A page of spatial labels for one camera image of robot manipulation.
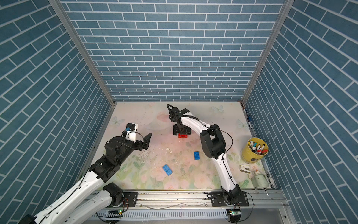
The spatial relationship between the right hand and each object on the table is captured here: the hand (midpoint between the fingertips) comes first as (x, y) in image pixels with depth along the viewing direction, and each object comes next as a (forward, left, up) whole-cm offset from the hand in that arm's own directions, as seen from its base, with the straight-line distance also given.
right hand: (181, 134), depth 98 cm
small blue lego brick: (-15, -11, -2) cm, 19 cm away
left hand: (-14, +17, +21) cm, 30 cm away
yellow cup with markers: (-12, -45, +8) cm, 48 cm away
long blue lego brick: (-25, +6, -1) cm, 26 cm away
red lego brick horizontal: (-2, -1, 0) cm, 2 cm away
